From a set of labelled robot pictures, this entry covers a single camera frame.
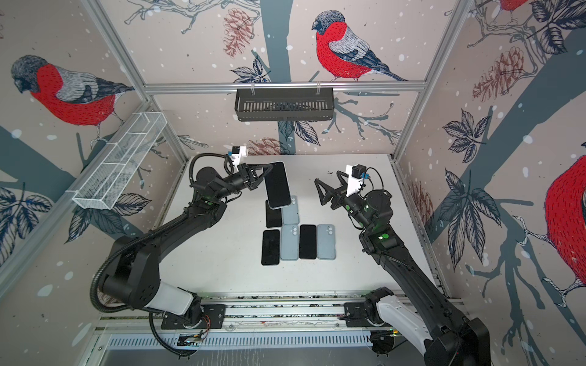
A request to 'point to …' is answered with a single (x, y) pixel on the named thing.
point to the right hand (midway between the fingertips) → (324, 180)
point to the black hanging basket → (284, 104)
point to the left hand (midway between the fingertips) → (270, 170)
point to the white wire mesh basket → (119, 160)
